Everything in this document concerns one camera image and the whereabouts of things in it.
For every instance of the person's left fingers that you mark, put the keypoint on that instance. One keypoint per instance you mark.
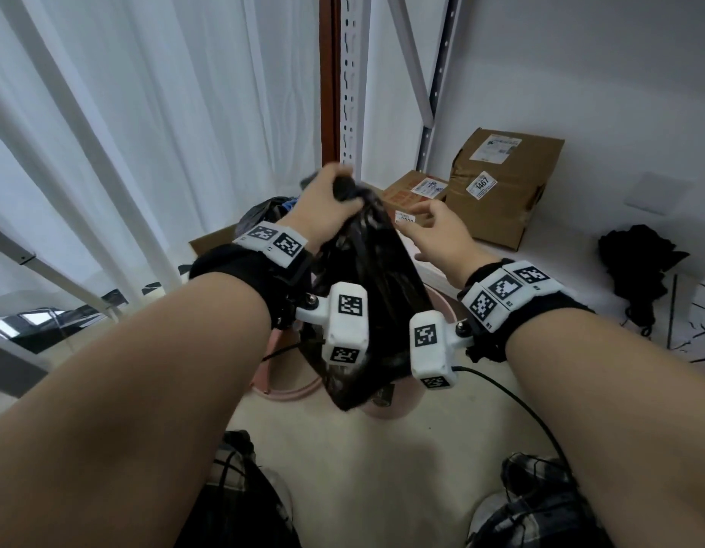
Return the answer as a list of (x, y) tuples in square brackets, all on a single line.
[(324, 174)]

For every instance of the brown door frame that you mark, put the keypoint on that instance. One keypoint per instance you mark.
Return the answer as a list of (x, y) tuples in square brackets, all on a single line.
[(329, 74)]

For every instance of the white wall plate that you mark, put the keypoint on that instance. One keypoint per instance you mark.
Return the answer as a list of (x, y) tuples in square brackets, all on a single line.
[(661, 193)]

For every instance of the person's right thumb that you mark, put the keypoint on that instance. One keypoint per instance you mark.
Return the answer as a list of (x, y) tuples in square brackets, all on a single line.
[(425, 255)]

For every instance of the crumpled black bin bag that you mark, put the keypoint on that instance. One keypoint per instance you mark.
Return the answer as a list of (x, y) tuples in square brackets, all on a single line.
[(267, 211)]

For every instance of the person's right hand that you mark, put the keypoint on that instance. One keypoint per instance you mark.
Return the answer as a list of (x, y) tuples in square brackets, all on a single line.
[(449, 242)]

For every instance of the plaid trousers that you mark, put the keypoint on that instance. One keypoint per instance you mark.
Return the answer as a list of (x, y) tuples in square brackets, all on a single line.
[(238, 507)]

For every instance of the white shoe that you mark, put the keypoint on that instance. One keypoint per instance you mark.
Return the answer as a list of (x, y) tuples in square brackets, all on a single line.
[(279, 496), (482, 516)]

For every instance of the person's right forearm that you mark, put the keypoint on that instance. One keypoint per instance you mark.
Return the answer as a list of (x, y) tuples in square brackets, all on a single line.
[(615, 416)]

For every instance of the black folded umbrella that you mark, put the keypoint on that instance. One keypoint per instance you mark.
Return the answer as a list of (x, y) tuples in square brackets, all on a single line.
[(638, 268)]

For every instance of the white perforated shelf post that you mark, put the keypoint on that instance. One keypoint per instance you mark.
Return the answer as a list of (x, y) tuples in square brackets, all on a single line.
[(353, 79)]

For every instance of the open brown cardboard box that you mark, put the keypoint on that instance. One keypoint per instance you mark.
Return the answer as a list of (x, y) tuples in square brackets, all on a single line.
[(212, 239)]

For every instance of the grey perforated shelf post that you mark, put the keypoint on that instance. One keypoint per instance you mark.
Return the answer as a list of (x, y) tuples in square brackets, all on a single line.
[(438, 85)]

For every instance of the white curtain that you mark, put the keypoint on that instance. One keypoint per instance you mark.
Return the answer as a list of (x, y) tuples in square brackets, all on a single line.
[(175, 108)]

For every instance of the small brown cardboard box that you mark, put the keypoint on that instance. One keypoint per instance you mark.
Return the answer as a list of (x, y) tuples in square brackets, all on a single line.
[(412, 191)]

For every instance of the pink plastic bin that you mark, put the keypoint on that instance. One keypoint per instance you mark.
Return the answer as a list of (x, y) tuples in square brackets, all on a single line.
[(403, 408)]

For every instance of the person's left hand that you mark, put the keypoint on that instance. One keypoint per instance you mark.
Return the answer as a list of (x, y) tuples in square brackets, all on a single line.
[(315, 208)]

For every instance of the large brown cardboard box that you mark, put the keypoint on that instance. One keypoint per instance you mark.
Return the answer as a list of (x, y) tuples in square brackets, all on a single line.
[(504, 188)]

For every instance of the thin black rod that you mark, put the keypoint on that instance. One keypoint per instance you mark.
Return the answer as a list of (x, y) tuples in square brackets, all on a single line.
[(671, 313)]

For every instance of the black plastic bag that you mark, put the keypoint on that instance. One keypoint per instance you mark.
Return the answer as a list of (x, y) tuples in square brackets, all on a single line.
[(367, 296)]

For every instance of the white sheet with black marks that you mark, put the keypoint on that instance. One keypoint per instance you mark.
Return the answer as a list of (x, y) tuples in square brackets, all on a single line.
[(701, 319)]

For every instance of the person's left forearm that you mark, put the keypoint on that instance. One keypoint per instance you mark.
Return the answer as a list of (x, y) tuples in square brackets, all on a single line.
[(130, 405)]

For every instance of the white wrist camera with markers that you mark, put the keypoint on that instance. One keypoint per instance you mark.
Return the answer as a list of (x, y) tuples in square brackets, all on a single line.
[(432, 348), (344, 325)]

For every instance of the white metal rack frame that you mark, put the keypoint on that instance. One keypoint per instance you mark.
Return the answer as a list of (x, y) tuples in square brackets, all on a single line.
[(90, 142)]

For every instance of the white diagonal shelf brace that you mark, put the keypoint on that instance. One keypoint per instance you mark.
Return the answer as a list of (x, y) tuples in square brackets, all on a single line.
[(412, 56)]

